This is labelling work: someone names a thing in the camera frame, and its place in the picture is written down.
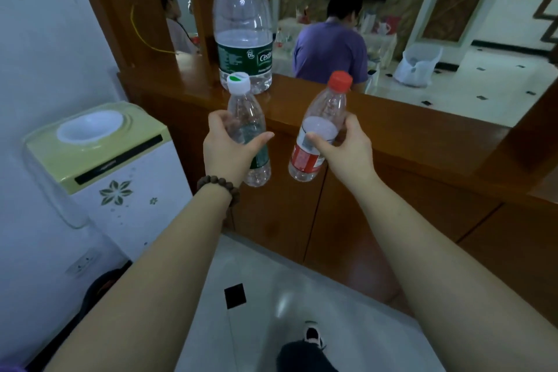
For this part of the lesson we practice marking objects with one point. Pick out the person's left hand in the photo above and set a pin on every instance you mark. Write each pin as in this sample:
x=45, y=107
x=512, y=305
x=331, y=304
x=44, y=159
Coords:
x=222, y=153

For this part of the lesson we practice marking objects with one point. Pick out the person's right hand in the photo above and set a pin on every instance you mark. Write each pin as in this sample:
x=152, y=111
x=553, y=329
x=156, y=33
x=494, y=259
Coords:
x=353, y=158

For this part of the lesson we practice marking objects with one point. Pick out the green label bottle white cap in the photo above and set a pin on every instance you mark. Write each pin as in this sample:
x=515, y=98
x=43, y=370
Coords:
x=253, y=119

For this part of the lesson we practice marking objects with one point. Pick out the red label bottle red cap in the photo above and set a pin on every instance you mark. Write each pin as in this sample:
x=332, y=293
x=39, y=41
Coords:
x=322, y=114

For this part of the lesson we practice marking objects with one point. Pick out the brown wooden cabinet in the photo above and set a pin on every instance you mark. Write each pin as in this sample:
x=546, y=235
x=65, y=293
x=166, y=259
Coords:
x=414, y=136

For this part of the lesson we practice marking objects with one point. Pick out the person's left forearm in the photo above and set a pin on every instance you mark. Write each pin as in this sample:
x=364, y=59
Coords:
x=144, y=297

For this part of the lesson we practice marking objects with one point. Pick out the person's right forearm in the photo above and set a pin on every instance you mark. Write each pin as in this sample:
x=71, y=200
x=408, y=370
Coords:
x=436, y=280

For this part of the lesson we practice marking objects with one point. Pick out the white and green water dispenser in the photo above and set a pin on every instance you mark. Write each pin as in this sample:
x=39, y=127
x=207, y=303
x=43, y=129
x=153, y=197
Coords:
x=131, y=175

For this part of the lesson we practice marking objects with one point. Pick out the large green-label water jug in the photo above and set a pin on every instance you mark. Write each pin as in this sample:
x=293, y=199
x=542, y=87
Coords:
x=242, y=14

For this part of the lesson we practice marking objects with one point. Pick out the bin with white plastic bag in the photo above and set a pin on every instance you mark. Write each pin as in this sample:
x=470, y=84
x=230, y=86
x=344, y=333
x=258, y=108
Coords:
x=418, y=66

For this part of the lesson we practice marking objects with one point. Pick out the black and white sneaker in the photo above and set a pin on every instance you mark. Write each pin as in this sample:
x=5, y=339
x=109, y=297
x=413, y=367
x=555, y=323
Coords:
x=313, y=334

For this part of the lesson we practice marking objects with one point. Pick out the dark blue jeans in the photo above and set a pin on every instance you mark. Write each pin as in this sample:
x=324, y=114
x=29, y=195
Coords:
x=305, y=358

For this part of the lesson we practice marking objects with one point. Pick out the white wall socket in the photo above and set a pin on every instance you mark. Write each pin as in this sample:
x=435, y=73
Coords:
x=83, y=263

